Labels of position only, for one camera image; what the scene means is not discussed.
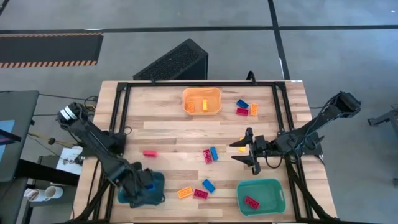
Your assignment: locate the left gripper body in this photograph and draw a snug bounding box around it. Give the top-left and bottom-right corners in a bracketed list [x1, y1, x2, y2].
[123, 161, 157, 209]

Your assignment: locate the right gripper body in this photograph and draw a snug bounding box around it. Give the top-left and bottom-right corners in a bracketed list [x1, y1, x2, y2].
[251, 134, 276, 176]

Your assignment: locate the blue-teal plastic bin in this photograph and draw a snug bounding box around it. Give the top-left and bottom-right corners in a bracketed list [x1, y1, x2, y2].
[117, 170, 166, 207]

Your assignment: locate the green-teal plastic bin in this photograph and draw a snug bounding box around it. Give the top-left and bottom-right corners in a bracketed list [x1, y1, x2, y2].
[236, 178, 287, 217]

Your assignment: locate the yellow plastic bin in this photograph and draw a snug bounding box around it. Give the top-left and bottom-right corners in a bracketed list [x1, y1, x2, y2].
[182, 87, 223, 116]

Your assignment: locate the white paper sheet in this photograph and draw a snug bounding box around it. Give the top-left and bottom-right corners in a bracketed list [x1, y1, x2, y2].
[55, 146, 84, 175]

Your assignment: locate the white mug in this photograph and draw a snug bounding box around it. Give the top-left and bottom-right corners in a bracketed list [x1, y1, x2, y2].
[43, 185, 65, 202]

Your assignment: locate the black perforated case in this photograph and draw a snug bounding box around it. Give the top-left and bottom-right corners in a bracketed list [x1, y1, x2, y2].
[132, 37, 209, 81]

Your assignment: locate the grey desk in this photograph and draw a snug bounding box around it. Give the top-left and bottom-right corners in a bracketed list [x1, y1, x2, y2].
[0, 90, 40, 183]

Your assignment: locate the black hazard-striped floor mat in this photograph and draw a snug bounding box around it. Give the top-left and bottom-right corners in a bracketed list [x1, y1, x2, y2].
[0, 32, 104, 69]

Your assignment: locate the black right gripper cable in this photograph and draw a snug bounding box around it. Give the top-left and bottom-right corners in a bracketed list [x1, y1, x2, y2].
[264, 154, 284, 170]

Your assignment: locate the black metal rig frame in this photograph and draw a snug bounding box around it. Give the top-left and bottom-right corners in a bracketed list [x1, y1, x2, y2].
[73, 80, 338, 224]

